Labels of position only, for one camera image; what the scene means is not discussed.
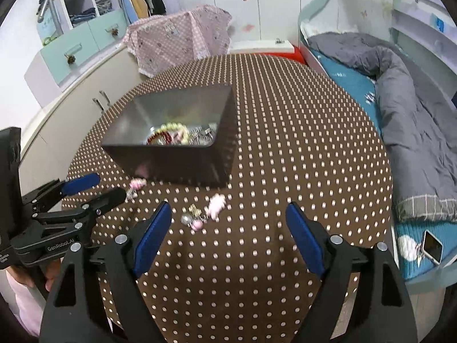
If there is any pink bunny pearl keychain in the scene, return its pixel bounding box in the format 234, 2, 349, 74
181, 194, 226, 232

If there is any pink bear charm keychain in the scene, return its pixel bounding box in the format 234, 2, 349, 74
126, 178, 147, 200

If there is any tangled jewelry pile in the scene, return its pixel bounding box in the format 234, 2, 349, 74
188, 123, 218, 145

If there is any person's left hand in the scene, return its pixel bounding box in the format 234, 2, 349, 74
6, 259, 61, 291

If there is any beige low cabinet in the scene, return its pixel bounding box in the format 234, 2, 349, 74
19, 44, 145, 192

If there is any silver metal tin box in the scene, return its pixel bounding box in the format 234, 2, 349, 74
101, 84, 238, 188

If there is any white smartphone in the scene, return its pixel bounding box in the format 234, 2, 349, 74
421, 230, 443, 265

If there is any green potted plant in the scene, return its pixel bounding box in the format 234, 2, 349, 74
42, 35, 57, 46

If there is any teal bed sheet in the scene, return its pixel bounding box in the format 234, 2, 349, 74
310, 50, 381, 134

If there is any grey duvet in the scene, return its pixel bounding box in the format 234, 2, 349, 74
308, 33, 456, 222

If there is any purple stair shelf unit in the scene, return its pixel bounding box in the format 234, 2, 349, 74
23, 0, 172, 109

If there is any pink checkered cloth cover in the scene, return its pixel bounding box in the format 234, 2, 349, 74
122, 5, 232, 77

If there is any metal stair handrail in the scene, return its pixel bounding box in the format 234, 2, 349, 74
37, 0, 63, 42

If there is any red storage ottoman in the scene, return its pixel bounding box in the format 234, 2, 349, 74
228, 39, 306, 64

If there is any cream bead bracelet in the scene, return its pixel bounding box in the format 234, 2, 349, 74
153, 122, 191, 147

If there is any dark red bead bracelet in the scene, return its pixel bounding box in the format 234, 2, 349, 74
145, 130, 175, 147

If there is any teal bunk bed frame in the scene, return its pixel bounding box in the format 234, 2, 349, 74
298, 0, 456, 294

